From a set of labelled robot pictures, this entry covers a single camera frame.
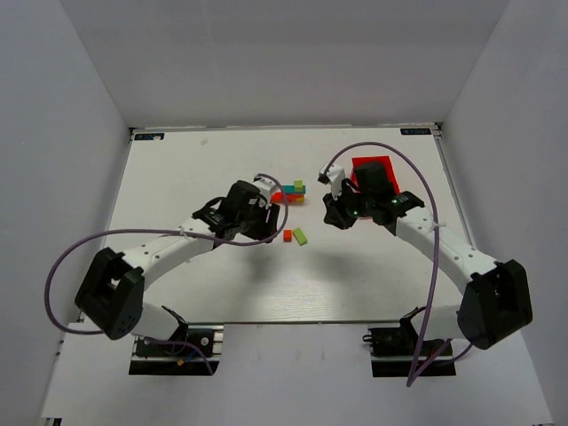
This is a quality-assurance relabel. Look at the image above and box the orange square block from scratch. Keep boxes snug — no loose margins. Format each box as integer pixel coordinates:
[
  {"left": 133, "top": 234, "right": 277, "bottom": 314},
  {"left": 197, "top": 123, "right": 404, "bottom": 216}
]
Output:
[{"left": 283, "top": 229, "right": 293, "bottom": 242}]

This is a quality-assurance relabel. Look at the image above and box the red plastic tray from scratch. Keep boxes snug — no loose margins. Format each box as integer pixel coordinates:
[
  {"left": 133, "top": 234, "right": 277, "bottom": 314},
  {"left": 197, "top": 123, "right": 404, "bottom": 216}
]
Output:
[{"left": 350, "top": 155, "right": 399, "bottom": 195}]

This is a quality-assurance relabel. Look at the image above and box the light green long block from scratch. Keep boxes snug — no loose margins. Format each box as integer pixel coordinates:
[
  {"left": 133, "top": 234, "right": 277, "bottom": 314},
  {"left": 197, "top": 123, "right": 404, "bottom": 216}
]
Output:
[{"left": 292, "top": 228, "right": 308, "bottom": 246}]

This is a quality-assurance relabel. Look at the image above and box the teal long block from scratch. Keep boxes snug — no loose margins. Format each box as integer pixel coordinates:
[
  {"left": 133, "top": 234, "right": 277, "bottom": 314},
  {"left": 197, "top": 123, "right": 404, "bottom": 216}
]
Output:
[{"left": 282, "top": 185, "right": 306, "bottom": 193}]

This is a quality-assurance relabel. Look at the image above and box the red long block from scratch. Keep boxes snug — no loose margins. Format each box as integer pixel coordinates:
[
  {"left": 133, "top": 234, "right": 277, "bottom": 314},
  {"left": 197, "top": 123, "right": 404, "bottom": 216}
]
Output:
[{"left": 271, "top": 192, "right": 288, "bottom": 204}]

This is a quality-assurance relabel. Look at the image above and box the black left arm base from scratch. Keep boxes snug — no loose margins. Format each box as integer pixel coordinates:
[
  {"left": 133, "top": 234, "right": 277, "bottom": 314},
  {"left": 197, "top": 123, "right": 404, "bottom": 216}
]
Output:
[{"left": 129, "top": 326, "right": 224, "bottom": 376}]

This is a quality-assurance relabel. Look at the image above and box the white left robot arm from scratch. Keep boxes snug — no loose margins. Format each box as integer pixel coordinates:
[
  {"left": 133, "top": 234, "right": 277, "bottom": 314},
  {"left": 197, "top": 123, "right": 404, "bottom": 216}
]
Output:
[{"left": 75, "top": 176, "right": 280, "bottom": 341}]

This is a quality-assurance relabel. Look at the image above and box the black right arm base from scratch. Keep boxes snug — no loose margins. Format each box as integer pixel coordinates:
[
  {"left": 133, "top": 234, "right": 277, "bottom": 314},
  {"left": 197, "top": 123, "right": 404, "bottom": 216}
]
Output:
[{"left": 362, "top": 307, "right": 456, "bottom": 378}]

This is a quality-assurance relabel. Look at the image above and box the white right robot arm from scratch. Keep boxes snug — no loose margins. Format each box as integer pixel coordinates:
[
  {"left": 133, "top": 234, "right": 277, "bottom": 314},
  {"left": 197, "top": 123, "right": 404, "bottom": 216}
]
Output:
[{"left": 319, "top": 162, "right": 533, "bottom": 350}]

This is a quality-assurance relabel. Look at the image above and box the right corner label sticker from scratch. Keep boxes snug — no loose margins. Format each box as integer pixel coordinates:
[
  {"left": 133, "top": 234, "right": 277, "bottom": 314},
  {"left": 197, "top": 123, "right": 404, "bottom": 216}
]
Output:
[{"left": 400, "top": 128, "right": 431, "bottom": 136}]

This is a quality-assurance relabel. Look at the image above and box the corner label sticker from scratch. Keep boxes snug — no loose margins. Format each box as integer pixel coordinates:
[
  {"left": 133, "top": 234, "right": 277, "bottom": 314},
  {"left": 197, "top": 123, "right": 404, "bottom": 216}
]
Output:
[
  {"left": 134, "top": 133, "right": 165, "bottom": 141},
  {"left": 400, "top": 128, "right": 431, "bottom": 136}
]

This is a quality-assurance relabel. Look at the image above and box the left corner label sticker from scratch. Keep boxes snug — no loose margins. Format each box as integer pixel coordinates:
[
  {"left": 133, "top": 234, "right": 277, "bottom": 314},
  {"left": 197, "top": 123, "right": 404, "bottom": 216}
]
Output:
[{"left": 134, "top": 133, "right": 165, "bottom": 141}]

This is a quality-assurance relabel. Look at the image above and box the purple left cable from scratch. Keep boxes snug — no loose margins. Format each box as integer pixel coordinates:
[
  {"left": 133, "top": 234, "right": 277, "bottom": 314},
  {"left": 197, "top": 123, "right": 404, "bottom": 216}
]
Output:
[{"left": 45, "top": 172, "right": 290, "bottom": 374}]

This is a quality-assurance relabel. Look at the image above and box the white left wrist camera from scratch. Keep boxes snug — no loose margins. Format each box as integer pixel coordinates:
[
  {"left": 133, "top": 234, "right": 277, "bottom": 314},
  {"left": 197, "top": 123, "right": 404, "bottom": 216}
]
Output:
[{"left": 253, "top": 175, "right": 279, "bottom": 209}]

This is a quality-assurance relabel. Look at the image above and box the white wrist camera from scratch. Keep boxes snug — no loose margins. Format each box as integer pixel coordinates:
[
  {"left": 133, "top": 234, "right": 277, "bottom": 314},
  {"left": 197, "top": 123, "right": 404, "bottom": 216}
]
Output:
[
  {"left": 253, "top": 175, "right": 279, "bottom": 209},
  {"left": 318, "top": 163, "right": 346, "bottom": 200}
]

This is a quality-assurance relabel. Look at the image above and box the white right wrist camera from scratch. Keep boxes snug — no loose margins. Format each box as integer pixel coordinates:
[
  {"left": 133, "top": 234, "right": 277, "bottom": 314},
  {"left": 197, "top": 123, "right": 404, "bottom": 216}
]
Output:
[{"left": 318, "top": 163, "right": 346, "bottom": 200}]

